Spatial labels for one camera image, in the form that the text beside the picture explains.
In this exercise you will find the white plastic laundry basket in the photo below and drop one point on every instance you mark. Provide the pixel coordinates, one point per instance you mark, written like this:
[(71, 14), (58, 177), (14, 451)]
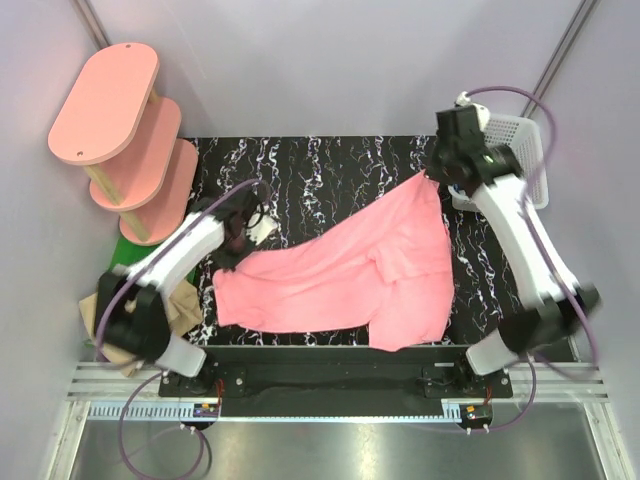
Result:
[(522, 135)]

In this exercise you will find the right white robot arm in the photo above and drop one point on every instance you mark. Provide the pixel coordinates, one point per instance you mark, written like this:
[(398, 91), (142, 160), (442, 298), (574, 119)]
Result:
[(554, 304)]

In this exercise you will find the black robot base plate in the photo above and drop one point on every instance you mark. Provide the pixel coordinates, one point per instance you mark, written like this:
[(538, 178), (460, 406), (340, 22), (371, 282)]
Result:
[(430, 371)]

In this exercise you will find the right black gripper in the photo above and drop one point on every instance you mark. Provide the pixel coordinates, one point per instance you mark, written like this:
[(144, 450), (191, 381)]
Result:
[(431, 170)]

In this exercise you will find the pink three-tier shelf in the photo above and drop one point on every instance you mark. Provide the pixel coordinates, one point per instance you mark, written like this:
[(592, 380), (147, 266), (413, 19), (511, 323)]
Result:
[(126, 138)]

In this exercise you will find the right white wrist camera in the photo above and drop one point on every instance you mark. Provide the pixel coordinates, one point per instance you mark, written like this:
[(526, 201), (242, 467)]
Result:
[(472, 102)]

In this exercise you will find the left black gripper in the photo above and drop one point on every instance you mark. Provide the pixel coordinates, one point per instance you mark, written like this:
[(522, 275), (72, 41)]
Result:
[(229, 262)]

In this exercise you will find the beige folded t shirt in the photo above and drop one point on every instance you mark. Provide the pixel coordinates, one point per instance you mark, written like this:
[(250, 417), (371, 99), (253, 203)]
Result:
[(184, 313)]

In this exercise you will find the pink t shirt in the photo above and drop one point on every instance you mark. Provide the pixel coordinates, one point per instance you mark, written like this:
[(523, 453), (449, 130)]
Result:
[(388, 267)]

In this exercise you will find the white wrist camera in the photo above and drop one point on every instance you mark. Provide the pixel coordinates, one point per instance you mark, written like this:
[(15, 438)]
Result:
[(472, 102), (259, 228)]

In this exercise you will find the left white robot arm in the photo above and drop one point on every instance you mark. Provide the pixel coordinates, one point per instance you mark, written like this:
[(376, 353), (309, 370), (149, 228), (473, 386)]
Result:
[(132, 305)]

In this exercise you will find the green folded t shirt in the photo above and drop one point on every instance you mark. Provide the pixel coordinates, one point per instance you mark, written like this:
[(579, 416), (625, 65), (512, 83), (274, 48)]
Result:
[(127, 253)]

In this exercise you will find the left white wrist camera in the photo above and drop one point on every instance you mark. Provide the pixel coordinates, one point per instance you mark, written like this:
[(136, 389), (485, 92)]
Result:
[(259, 228)]

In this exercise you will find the aluminium frame rail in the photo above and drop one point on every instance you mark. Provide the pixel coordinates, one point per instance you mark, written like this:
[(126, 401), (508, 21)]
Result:
[(109, 396)]

